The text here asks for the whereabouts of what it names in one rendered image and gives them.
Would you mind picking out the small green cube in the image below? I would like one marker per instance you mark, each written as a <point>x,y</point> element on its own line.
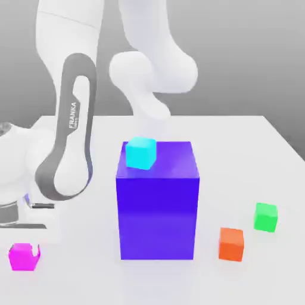
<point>265,218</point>

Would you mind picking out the small magenta cube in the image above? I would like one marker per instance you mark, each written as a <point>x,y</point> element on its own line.
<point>21,258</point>

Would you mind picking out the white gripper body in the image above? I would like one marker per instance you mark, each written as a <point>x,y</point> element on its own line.
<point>35,234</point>

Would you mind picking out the small orange cube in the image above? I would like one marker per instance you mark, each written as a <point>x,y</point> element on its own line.
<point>231,245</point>

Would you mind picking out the small cyan cube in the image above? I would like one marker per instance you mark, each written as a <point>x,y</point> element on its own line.
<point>140,153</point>

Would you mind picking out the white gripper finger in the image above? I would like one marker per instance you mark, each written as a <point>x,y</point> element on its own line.
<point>35,250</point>

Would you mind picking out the large blue box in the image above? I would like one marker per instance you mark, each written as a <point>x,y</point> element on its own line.
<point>157,214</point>

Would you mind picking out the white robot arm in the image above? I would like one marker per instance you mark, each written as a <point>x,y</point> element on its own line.
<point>76,71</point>

